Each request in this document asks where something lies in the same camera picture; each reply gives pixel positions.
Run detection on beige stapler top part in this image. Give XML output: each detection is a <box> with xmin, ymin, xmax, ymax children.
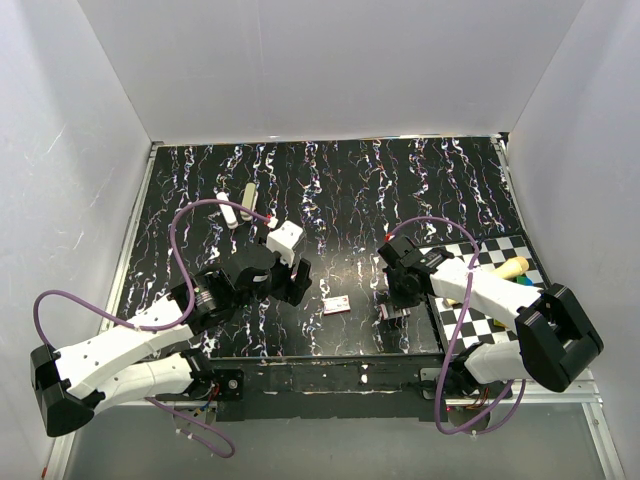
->
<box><xmin>240</xmin><ymin>182</ymin><xmax>258</xmax><ymax>222</ymax></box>

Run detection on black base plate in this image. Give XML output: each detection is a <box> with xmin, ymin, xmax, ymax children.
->
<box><xmin>196</xmin><ymin>354</ymin><xmax>444</xmax><ymax>422</ymax></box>

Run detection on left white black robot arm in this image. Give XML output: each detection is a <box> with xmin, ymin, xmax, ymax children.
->
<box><xmin>30</xmin><ymin>245</ymin><xmax>312</xmax><ymax>437</ymax></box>

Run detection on wooden peg doll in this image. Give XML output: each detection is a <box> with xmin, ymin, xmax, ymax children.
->
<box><xmin>431</xmin><ymin>257</ymin><xmax>529</xmax><ymax>310</ymax></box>

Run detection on red white staple box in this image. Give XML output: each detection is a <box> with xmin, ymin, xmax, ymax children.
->
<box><xmin>323</xmin><ymin>295</ymin><xmax>351</xmax><ymax>315</ymax></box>

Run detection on green toy brick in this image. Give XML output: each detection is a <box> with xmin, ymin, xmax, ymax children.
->
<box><xmin>515</xmin><ymin>275</ymin><xmax>533</xmax><ymax>286</ymax></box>

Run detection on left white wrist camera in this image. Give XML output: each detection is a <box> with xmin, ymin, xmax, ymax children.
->
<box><xmin>266</xmin><ymin>217</ymin><xmax>304</xmax><ymax>267</ymax></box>

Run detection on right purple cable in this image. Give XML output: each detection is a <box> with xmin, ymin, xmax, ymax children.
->
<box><xmin>384</xmin><ymin>215</ymin><xmax>526</xmax><ymax>435</ymax></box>

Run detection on black white checkered board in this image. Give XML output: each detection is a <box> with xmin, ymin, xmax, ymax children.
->
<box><xmin>429</xmin><ymin>234</ymin><xmax>548</xmax><ymax>354</ymax></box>

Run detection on white black stapler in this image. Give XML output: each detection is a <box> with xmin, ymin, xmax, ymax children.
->
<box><xmin>216</xmin><ymin>191</ymin><xmax>238</xmax><ymax>230</ymax></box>

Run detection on silver staple strips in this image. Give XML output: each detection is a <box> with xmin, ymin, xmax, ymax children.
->
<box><xmin>379</xmin><ymin>303</ymin><xmax>411</xmax><ymax>321</ymax></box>

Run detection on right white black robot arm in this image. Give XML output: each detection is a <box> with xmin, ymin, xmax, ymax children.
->
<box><xmin>378</xmin><ymin>236</ymin><xmax>604</xmax><ymax>398</ymax></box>

